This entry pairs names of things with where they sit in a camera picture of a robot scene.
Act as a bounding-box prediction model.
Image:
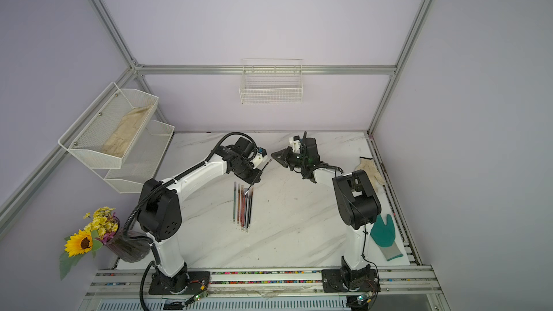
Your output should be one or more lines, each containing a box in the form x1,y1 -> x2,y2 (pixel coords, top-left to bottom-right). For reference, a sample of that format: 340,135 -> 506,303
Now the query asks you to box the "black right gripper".
273,147 -> 309,170

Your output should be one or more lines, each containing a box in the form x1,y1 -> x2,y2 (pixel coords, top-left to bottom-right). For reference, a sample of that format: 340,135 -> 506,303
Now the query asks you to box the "pencil with purple cap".
245,186 -> 254,233

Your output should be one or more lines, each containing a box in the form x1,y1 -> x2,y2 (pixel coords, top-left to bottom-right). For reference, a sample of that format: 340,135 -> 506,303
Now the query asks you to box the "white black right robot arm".
271,135 -> 382,300

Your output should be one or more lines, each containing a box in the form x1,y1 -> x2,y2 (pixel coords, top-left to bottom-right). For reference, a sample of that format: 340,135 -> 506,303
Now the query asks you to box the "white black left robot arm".
135,132 -> 267,295

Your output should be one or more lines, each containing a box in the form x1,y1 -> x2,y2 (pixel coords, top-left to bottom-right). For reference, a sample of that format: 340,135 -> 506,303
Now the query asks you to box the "red pencil with orange cap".
239,185 -> 246,230

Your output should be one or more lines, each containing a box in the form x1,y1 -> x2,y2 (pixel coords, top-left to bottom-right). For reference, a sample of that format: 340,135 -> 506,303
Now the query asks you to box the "red pencil with clear cap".
236,184 -> 242,227

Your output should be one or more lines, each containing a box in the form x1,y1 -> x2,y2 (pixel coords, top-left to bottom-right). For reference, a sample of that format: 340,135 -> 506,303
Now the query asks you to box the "cream knitted work glove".
354,157 -> 386,188

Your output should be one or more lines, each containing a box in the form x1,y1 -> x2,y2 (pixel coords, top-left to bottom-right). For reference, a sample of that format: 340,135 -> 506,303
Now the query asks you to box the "green rubber work glove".
370,214 -> 403,261

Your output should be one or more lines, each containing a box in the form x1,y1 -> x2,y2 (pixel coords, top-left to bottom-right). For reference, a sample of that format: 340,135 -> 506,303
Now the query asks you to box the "dark glass vase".
105,229 -> 151,263

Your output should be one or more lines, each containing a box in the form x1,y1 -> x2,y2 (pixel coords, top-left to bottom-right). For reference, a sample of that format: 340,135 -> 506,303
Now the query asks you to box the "artificial sunflower bouquet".
58,207 -> 120,281

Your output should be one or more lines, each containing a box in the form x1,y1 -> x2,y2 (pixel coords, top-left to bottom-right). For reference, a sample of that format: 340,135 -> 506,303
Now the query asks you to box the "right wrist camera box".
289,135 -> 302,154

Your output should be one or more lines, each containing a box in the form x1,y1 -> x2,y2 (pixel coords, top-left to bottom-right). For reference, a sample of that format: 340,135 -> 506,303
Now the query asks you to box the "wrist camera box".
251,148 -> 267,168
289,135 -> 302,154

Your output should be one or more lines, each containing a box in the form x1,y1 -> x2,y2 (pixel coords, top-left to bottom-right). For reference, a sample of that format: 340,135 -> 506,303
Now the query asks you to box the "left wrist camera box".
251,148 -> 267,168

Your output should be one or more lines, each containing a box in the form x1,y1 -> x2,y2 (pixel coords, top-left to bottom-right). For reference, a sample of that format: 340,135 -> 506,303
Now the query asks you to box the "white wire wall basket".
239,58 -> 304,105

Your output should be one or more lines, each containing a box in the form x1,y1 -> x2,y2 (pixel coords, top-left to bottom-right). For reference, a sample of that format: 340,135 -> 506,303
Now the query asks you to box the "white mesh wall shelf lower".
104,120 -> 174,194

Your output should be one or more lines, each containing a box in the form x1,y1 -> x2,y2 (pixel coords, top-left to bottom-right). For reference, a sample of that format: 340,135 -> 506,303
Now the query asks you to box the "white mesh wall shelf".
104,120 -> 174,194
58,83 -> 158,169

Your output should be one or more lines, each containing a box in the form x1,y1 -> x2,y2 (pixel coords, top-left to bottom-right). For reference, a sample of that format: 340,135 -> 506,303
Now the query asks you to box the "white mesh wall shelf upper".
58,83 -> 158,169

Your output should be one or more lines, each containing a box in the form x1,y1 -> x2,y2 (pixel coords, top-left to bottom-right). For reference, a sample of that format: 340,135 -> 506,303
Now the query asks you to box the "aluminium frame profile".
1,0 -> 422,203

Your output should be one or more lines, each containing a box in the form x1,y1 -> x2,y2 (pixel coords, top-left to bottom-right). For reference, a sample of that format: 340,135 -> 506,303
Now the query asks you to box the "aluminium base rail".
79,266 -> 450,310

